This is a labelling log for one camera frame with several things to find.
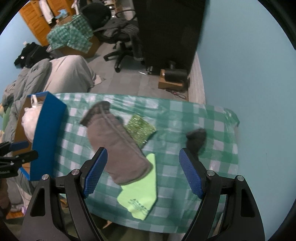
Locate brown cardboard box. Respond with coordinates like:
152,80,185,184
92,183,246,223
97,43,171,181
59,35,100,58

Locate green checked cloth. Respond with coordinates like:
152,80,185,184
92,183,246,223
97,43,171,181
47,14,94,52

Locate black bag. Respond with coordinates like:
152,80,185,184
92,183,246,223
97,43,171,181
14,42,52,69

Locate white mesh bath pouf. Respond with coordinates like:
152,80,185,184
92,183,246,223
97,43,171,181
21,95,44,142

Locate green checked tablecloth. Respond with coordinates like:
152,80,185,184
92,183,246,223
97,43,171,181
50,93,240,234

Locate black cylindrical device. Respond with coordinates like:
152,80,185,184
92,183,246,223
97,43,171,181
164,61,188,81

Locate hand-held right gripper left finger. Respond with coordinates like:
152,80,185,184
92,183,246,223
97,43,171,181
20,147,108,241

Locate black wardrobe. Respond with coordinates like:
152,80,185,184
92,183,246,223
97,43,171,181
133,0,206,75

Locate grey clothes on chair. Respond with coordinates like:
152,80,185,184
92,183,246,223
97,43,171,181
100,19,145,62

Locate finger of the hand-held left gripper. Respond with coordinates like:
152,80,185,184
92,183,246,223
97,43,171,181
0,150,38,178
0,141,30,155

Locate green sparkly scouring cloth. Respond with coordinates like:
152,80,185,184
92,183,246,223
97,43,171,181
125,114,156,149

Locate black office chair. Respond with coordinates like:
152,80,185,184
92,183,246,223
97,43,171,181
102,9,144,72

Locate green pillow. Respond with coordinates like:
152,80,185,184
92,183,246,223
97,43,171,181
2,107,12,130

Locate bed with grey sheet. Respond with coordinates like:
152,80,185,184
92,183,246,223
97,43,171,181
43,56,96,94

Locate light green cloth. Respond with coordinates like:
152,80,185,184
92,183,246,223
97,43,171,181
117,153,159,220

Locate floor cables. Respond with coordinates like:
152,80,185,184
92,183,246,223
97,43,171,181
165,89,186,100

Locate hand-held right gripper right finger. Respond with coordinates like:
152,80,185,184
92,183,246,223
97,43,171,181
179,148,265,241

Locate wooden wardrobe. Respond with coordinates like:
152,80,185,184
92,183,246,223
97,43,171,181
20,0,80,47

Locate black backpack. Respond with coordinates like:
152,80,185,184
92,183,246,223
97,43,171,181
80,2,111,30

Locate blue cardboard box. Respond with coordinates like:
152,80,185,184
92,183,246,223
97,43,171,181
14,91,68,181

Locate dark grey sock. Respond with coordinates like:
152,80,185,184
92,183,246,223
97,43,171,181
186,128,207,160

